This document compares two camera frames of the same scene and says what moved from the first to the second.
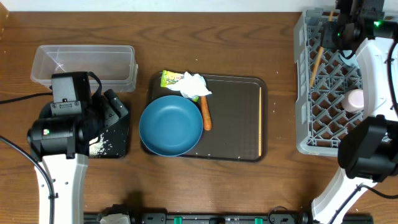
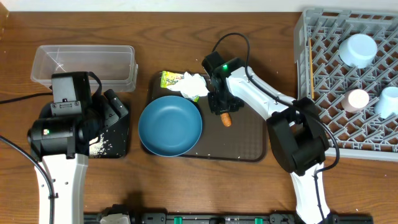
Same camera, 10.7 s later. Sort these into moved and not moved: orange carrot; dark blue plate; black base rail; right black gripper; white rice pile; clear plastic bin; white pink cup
Moved: right black gripper; orange carrot
Not moved: clear plastic bin; white rice pile; black base rail; dark blue plate; white pink cup
